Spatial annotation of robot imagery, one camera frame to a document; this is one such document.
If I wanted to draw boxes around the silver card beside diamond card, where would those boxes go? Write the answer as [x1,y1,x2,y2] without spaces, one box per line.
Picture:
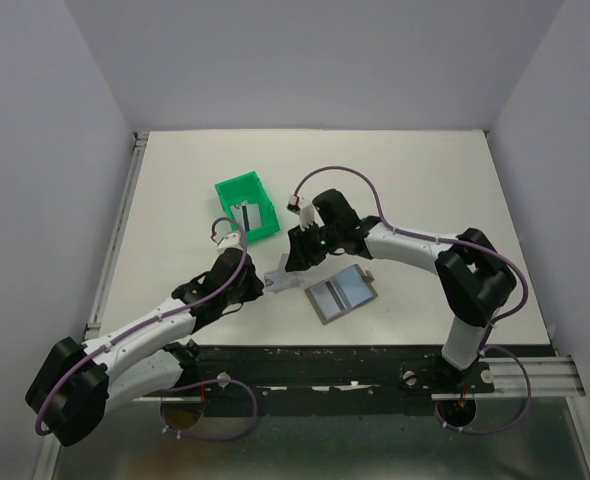
[264,270,302,293]

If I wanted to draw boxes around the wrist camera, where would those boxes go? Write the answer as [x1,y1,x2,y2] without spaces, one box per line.
[287,195,316,231]
[216,231,244,255]

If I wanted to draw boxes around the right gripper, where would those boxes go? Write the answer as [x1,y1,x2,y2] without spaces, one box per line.
[284,220,341,273]

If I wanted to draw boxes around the aluminium left side rail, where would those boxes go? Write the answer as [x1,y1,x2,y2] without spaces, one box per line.
[83,132,150,340]

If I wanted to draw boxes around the silver diamond print card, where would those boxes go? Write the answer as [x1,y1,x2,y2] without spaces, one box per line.
[276,253,303,290]

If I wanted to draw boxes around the aluminium front rail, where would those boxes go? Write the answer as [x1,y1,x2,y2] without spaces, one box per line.
[53,355,587,401]

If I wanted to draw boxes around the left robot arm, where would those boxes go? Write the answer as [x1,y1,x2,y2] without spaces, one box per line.
[25,247,263,446]

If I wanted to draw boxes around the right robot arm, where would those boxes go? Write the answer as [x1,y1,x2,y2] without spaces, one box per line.
[286,189,517,392]

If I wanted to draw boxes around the cards in green bin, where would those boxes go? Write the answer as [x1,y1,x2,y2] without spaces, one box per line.
[231,200,262,232]

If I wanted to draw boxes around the green plastic bin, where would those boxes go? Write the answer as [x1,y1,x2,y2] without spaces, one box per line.
[214,171,280,244]

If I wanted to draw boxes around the grey card holder wallet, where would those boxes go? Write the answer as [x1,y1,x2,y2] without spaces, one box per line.
[305,264,378,325]

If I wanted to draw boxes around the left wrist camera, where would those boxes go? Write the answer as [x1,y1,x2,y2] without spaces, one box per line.
[216,231,244,255]

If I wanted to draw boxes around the aluminium rail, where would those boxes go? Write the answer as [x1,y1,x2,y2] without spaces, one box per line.
[83,132,150,340]
[53,355,587,401]

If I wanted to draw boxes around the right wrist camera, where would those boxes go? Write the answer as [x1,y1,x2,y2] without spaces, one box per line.
[287,195,316,231]

